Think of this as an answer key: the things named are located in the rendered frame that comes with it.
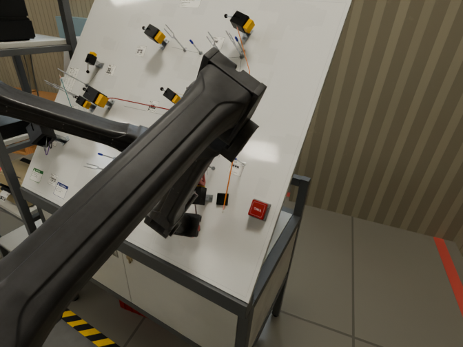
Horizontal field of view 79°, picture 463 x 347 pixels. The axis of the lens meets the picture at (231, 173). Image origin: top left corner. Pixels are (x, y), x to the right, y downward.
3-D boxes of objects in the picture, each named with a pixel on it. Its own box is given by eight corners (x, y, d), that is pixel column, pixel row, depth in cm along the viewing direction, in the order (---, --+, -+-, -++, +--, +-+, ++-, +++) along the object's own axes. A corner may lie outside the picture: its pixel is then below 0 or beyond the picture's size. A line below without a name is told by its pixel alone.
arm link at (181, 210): (180, 88, 37) (249, 139, 37) (204, 72, 41) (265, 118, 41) (134, 220, 69) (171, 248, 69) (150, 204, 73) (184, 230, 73)
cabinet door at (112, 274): (131, 302, 135) (118, 242, 115) (58, 256, 156) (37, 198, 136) (134, 299, 137) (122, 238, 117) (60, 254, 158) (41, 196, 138)
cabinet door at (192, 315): (231, 367, 113) (238, 306, 93) (130, 303, 134) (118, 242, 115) (234, 361, 115) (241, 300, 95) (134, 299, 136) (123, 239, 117)
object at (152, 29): (154, 32, 119) (140, 17, 111) (171, 42, 115) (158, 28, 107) (148, 40, 120) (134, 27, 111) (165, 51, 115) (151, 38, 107)
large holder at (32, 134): (61, 115, 131) (30, 102, 118) (74, 143, 125) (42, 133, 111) (52, 124, 132) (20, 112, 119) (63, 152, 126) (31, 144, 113)
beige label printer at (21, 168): (25, 211, 149) (13, 178, 139) (0, 198, 156) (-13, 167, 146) (75, 184, 173) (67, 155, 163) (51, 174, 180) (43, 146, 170)
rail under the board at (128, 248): (244, 320, 89) (247, 307, 86) (23, 199, 135) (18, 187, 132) (252, 306, 93) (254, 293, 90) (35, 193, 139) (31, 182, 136)
